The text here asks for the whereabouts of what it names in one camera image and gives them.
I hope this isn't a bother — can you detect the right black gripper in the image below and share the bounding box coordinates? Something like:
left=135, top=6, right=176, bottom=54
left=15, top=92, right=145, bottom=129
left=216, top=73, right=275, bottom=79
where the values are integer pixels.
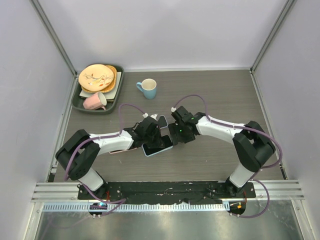
left=169, top=122, right=196, bottom=146

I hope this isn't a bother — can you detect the lilac phone case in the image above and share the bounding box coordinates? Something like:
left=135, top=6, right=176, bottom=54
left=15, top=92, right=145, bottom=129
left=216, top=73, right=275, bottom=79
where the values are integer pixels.
left=157, top=114, right=169, bottom=130

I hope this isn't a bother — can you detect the silver phone black screen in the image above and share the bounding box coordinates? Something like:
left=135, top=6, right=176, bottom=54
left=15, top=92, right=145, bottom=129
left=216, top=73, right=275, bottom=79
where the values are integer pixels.
left=142, top=136, right=173, bottom=156

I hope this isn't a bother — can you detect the light blue phone case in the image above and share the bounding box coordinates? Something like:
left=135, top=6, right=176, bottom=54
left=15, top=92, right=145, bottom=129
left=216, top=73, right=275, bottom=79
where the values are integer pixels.
left=141, top=134, right=174, bottom=158

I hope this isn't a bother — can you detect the pink phone case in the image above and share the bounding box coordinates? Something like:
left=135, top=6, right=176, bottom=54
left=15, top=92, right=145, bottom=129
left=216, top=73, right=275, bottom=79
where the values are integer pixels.
left=109, top=147, right=138, bottom=154

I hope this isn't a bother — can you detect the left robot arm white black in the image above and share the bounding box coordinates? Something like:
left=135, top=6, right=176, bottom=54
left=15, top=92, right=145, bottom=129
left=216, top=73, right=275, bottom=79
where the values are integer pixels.
left=55, top=116, right=165, bottom=200

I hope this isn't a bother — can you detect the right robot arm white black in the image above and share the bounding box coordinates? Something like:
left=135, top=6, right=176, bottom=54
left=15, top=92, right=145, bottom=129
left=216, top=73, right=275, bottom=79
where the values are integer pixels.
left=168, top=106, right=276, bottom=198

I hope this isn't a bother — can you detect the blue ceramic mug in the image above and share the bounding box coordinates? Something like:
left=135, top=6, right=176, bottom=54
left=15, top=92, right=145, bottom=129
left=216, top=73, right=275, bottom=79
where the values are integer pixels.
left=136, top=78, right=157, bottom=100

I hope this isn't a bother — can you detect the white square plate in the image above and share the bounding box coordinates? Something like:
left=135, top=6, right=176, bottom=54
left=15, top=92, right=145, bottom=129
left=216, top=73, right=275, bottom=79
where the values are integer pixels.
left=79, top=71, right=123, bottom=101

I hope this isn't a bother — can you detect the pink cup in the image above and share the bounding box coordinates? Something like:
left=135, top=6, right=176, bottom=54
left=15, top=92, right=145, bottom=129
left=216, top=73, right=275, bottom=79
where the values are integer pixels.
left=83, top=92, right=107, bottom=110

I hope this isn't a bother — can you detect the orange rimmed plate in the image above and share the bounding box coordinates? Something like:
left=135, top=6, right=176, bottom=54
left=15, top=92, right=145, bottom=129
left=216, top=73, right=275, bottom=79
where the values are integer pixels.
left=81, top=65, right=118, bottom=94

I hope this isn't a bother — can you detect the dark green tray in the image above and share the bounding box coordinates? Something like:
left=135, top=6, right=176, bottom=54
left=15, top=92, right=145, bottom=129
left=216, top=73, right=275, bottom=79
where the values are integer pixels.
left=71, top=64, right=125, bottom=115

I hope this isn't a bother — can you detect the floral cream plate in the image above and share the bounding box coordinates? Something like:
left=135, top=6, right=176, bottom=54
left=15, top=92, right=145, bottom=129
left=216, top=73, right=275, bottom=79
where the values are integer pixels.
left=78, top=64, right=115, bottom=92

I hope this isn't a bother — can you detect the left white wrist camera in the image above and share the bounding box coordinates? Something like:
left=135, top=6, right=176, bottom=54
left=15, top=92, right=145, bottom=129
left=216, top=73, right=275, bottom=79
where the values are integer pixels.
left=142, top=112, right=158, bottom=120

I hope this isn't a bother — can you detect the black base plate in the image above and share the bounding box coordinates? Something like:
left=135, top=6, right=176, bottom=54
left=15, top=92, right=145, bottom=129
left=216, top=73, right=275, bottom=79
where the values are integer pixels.
left=93, top=181, right=256, bottom=205

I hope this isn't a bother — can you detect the white slotted cable duct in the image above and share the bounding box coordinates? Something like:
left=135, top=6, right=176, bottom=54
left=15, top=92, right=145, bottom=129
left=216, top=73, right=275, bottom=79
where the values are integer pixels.
left=42, top=201, right=230, bottom=213

